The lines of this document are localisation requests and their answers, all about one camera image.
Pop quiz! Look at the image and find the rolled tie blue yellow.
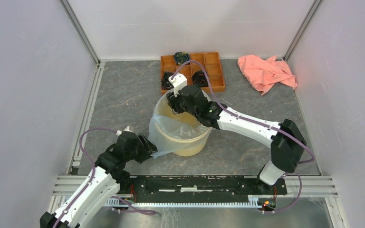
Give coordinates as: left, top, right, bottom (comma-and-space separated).
173, 52, 191, 66

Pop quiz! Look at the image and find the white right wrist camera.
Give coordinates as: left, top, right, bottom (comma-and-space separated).
168, 73, 188, 97

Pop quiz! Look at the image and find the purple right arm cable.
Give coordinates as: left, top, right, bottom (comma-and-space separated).
170, 59, 316, 215

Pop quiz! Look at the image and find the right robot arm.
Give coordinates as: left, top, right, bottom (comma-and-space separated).
166, 85, 307, 194

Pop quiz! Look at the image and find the corner aluminium post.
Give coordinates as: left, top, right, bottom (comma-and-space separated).
59, 0, 101, 65
282, 0, 323, 61

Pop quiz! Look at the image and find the rolled tie black orange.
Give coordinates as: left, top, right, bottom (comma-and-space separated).
192, 70, 209, 87

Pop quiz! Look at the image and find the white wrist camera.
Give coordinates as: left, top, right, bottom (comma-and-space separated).
168, 73, 188, 97
116, 125, 134, 136

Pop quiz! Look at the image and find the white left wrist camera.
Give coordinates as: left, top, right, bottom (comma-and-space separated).
116, 125, 134, 136

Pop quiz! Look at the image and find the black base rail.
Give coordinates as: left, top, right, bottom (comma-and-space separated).
56, 174, 299, 209

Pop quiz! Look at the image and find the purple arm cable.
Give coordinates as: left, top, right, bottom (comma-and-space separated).
170, 59, 316, 215
51, 127, 123, 228

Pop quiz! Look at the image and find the left corner aluminium post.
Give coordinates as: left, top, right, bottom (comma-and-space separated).
59, 0, 101, 65

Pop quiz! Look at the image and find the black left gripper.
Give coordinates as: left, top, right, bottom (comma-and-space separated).
125, 133, 160, 164

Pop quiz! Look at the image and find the pink cloth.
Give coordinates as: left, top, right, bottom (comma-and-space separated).
237, 55, 298, 95

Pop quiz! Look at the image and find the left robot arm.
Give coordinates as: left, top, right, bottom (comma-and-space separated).
39, 131, 157, 228

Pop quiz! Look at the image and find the right corner aluminium post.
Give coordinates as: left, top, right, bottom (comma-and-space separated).
282, 0, 323, 61

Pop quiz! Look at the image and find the rolled tie dark blue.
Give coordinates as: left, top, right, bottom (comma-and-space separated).
161, 71, 174, 90

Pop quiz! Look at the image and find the translucent blue trash bag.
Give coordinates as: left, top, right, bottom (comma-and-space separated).
148, 94, 213, 160

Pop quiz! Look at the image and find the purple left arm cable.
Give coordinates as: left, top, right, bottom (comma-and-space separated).
51, 127, 123, 228

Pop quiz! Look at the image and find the yellow plastic trash bin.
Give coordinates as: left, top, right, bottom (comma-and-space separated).
152, 91, 213, 157

